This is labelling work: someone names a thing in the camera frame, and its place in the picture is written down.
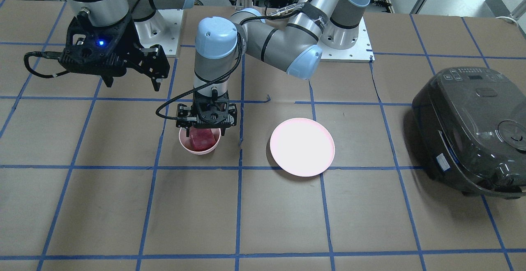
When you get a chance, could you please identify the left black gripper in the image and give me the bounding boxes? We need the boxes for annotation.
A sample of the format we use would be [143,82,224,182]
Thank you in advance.
[176,92,238,138]

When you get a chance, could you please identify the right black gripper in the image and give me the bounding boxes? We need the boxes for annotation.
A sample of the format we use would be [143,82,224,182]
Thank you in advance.
[58,10,170,92]

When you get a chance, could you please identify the red apple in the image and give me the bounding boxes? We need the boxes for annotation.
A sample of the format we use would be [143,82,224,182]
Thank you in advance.
[189,129,217,152]

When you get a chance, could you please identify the pink bowl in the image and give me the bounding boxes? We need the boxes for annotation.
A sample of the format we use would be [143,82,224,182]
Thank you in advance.
[178,128,221,155]

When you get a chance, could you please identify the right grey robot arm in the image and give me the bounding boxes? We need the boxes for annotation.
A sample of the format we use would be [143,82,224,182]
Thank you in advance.
[58,0,194,92]

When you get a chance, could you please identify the pink plate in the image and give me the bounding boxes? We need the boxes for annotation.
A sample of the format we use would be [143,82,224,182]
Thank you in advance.
[269,117,336,177]

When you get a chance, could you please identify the dark grey rice cooker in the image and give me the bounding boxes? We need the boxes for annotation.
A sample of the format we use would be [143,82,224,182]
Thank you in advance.
[412,67,526,200]

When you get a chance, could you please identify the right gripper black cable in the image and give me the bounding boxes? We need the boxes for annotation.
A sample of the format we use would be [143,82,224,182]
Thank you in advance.
[23,51,68,78]

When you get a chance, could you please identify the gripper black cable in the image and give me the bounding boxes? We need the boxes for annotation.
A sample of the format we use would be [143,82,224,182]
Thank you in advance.
[155,0,329,119]
[23,51,68,78]

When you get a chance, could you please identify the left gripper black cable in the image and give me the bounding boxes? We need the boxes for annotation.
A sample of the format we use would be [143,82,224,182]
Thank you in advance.
[155,0,329,119]

